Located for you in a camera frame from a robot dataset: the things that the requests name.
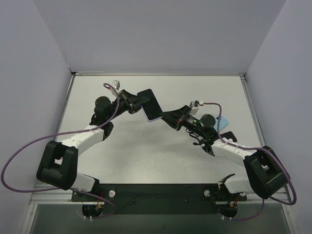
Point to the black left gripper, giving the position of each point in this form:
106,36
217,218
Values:
127,101

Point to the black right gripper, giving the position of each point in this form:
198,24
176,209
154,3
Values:
181,118

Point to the black phone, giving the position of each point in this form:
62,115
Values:
152,103

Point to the lilac phone case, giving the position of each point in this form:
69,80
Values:
152,114

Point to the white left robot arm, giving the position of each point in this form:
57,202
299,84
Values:
59,163

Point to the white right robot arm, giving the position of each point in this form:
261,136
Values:
263,176

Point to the light blue phone case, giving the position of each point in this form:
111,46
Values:
223,122

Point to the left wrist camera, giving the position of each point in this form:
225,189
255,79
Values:
116,84

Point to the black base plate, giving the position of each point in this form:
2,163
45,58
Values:
165,199

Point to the aluminium front rail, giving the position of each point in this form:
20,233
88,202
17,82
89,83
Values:
50,197

